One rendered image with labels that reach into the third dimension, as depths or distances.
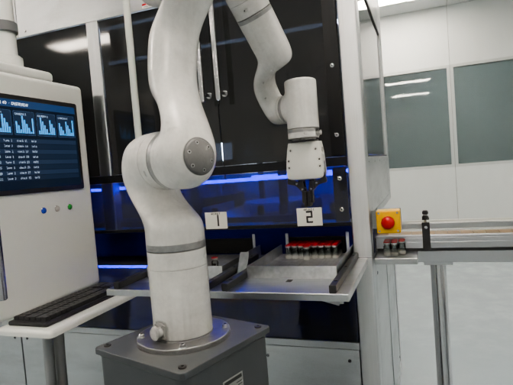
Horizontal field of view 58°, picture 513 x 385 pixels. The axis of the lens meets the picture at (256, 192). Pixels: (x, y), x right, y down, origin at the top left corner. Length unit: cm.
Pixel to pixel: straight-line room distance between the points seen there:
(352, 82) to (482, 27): 484
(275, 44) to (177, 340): 70
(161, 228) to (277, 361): 92
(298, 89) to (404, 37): 508
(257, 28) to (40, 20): 119
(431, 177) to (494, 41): 171
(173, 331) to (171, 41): 56
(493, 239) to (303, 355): 72
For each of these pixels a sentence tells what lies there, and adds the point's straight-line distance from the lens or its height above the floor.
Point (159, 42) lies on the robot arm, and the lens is 96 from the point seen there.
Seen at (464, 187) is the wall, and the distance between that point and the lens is 611.
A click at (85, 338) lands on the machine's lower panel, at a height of 56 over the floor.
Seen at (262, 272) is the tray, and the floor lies 90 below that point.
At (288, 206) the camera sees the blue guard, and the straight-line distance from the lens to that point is 155.
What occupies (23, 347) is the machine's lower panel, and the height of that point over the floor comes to 50.
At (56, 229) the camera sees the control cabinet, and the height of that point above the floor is 104.
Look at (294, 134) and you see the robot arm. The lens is 120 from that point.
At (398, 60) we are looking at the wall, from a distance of 620.
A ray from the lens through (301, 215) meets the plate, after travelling 154.
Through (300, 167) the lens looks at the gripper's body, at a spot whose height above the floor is 119.
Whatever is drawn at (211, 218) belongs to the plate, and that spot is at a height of 103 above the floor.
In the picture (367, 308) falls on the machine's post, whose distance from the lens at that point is 156.
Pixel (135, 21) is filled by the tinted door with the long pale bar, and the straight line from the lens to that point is 187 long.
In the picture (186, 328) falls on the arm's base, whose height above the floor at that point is 90.
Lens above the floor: 119
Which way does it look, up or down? 3 degrees down
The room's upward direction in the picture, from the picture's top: 5 degrees counter-clockwise
